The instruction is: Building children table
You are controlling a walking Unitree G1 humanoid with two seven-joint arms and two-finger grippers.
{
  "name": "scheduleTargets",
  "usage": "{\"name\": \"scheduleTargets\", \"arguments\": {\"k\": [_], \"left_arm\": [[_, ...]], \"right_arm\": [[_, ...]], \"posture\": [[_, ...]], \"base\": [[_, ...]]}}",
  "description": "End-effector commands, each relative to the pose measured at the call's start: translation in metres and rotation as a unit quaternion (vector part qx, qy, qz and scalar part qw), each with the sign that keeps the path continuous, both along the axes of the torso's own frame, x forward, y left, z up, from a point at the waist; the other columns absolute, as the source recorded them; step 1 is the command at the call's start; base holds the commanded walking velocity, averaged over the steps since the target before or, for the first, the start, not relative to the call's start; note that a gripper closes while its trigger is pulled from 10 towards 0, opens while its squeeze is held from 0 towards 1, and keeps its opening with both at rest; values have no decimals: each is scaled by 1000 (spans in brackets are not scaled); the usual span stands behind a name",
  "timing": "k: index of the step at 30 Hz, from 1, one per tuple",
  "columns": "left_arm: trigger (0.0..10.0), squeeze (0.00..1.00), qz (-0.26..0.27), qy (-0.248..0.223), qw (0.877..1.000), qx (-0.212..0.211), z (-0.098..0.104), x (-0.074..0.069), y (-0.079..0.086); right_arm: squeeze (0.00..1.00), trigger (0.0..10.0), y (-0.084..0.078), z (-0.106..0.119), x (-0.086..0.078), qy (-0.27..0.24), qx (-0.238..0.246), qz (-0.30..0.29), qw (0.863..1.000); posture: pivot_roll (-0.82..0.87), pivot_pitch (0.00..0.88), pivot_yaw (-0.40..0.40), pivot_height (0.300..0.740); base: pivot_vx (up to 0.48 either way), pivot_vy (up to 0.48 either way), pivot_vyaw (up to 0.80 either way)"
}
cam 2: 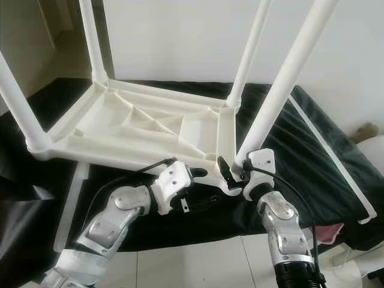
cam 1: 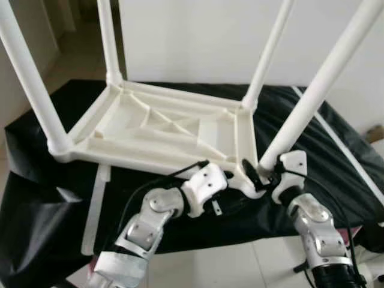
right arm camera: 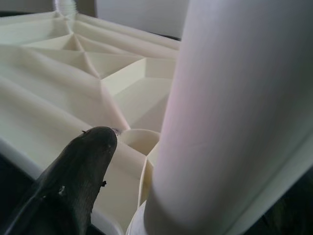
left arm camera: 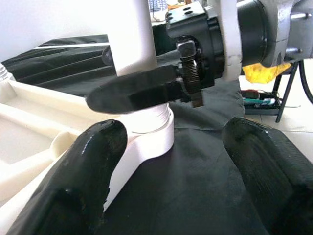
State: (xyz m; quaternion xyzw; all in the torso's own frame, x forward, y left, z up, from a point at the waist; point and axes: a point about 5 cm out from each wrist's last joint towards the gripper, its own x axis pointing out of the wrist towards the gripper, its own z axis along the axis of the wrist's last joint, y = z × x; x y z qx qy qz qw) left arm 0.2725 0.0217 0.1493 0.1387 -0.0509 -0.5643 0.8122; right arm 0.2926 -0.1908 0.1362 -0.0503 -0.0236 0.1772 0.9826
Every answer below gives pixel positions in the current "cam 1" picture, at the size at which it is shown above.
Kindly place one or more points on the white plastic children table top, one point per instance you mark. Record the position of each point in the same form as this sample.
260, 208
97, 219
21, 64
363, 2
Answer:
150, 126

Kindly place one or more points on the black table cloth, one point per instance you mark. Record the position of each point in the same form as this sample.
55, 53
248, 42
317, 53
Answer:
336, 186

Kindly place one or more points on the black stand bar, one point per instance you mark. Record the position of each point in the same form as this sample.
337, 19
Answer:
302, 267

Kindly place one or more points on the pink cloth item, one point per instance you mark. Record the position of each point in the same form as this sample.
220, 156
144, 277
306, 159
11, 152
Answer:
93, 264
349, 234

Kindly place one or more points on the white rounded object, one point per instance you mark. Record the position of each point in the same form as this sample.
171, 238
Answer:
379, 149

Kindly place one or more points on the small tan object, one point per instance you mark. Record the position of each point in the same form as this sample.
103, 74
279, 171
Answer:
375, 133

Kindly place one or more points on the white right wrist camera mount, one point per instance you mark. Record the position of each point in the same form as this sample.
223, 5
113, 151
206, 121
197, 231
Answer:
294, 162

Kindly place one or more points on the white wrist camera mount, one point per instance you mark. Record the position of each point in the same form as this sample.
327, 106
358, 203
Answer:
204, 183
294, 162

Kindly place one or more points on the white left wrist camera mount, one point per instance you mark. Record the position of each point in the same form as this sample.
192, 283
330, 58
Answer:
204, 183

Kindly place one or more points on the beige door frame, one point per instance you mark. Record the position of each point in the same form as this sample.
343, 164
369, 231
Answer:
63, 15

